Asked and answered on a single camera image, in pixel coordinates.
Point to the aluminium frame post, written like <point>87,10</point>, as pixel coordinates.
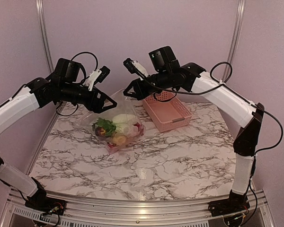
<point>237,29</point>
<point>43,31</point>

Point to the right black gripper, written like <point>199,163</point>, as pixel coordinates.
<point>140,92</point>

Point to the white fake cabbage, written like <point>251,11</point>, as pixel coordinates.
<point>124,122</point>

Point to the yellow fake fruit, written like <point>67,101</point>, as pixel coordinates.
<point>119,139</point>

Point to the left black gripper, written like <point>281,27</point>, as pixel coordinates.
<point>97,107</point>

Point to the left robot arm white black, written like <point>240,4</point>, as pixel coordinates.
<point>59,86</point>

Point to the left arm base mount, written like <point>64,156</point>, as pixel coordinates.
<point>48,205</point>

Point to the front aluminium rail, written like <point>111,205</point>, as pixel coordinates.
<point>90,212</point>

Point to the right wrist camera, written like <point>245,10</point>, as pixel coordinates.
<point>134,67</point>

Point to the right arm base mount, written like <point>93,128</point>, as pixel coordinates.
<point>227,206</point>

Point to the clear zip top bag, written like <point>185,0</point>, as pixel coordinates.
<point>124,105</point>

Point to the left aluminium frame post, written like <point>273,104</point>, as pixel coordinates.
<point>43,31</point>

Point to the green fake leafy vegetable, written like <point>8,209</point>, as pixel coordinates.
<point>108,125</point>

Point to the dark red fake fruit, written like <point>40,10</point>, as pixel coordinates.
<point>139,129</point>

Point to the right aluminium frame post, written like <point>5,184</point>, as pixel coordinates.
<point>237,29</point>

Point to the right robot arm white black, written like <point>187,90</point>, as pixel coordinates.
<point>170,76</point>

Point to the dark purple fake vegetable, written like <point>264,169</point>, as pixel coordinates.
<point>100,132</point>

